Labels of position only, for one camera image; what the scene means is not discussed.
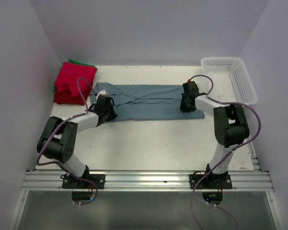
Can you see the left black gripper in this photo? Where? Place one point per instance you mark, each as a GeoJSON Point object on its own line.
{"type": "Point", "coordinates": [113, 115]}

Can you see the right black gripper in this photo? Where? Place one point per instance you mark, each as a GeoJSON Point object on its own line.
{"type": "Point", "coordinates": [182, 108]}

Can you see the blue-grey t shirt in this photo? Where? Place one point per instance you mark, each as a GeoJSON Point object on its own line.
{"type": "Point", "coordinates": [146, 102]}

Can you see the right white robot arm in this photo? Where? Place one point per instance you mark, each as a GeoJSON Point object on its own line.
{"type": "Point", "coordinates": [230, 125]}

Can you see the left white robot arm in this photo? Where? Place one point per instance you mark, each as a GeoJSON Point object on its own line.
{"type": "Point", "coordinates": [57, 142]}

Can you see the red folded t shirt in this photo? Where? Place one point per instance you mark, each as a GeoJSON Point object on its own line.
{"type": "Point", "coordinates": [66, 97]}

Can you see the white plastic basket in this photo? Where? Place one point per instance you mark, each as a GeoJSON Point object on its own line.
{"type": "Point", "coordinates": [231, 79]}

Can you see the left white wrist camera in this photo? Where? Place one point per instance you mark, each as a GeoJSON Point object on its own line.
{"type": "Point", "coordinates": [103, 92]}

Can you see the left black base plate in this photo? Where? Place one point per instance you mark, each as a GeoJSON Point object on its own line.
{"type": "Point", "coordinates": [88, 181]}

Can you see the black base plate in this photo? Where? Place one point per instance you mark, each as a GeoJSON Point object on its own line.
{"type": "Point", "coordinates": [212, 181]}
{"type": "Point", "coordinates": [88, 181]}

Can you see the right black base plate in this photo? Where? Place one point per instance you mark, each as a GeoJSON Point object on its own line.
{"type": "Point", "coordinates": [212, 181]}

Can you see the aluminium mounting rail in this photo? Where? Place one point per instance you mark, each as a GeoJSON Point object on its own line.
{"type": "Point", "coordinates": [150, 181]}

